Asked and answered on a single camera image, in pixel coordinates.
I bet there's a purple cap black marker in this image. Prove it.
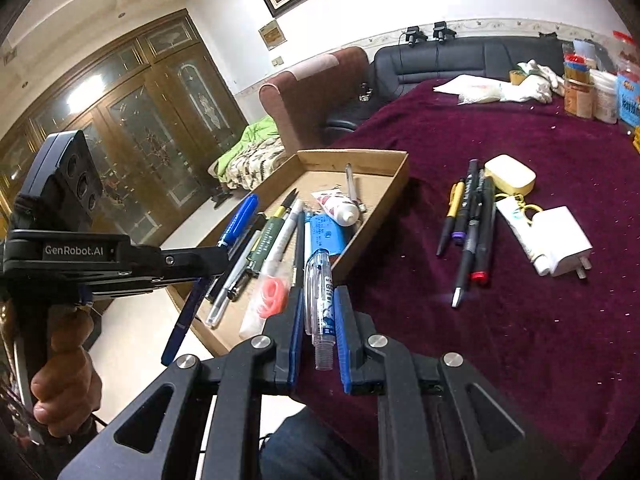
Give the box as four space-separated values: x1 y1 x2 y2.
451 158 480 246

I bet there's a blue marker pen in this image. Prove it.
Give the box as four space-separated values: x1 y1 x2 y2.
217 193 259 249

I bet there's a white gloves cloth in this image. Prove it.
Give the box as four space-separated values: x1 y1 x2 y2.
433 60 565 105

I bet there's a white power adapter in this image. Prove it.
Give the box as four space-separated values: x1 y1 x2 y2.
532 206 592 280

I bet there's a clear blue label pen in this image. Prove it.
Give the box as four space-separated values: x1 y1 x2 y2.
304 249 335 370

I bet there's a silver pen in box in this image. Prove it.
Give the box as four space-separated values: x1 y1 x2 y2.
345 164 367 212

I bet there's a pink white cream tube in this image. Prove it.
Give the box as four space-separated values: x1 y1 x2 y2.
311 188 360 228

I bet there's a yellow tray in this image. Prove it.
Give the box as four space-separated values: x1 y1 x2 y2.
632 126 640 153

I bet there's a maroon tablecloth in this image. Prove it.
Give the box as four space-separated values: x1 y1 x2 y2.
337 82 639 479

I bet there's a green tube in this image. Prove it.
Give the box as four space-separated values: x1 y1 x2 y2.
247 217 284 278

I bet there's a blue label snack jar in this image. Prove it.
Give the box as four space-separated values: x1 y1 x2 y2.
612 29 640 129

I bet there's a brown armchair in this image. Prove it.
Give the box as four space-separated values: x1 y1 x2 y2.
258 47 369 155

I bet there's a white plastic jar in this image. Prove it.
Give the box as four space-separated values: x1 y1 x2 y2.
590 70 618 124

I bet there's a green patterned cloth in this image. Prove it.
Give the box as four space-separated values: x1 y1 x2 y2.
208 116 288 191

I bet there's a wooden glass cabinet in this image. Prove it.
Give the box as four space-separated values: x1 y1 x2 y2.
1 10 246 244

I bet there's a red cap black marker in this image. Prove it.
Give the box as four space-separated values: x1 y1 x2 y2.
471 174 496 285

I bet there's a cardboard tray box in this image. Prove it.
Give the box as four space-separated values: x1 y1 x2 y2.
192 149 409 356

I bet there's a yellow black pen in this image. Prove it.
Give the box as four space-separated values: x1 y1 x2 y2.
436 180 465 257

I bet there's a blue battery pack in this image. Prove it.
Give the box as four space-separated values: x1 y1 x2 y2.
309 214 349 257

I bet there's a brown label jar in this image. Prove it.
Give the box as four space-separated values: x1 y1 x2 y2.
564 54 594 119

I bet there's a black silver tip pen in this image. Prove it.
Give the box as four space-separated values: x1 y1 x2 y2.
451 169 485 309

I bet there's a black leather sofa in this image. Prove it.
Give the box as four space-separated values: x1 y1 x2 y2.
321 34 563 143

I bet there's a yellow earbud case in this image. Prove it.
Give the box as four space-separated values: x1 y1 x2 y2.
484 154 536 196

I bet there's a left hand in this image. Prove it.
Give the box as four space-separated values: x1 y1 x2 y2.
30 310 102 438

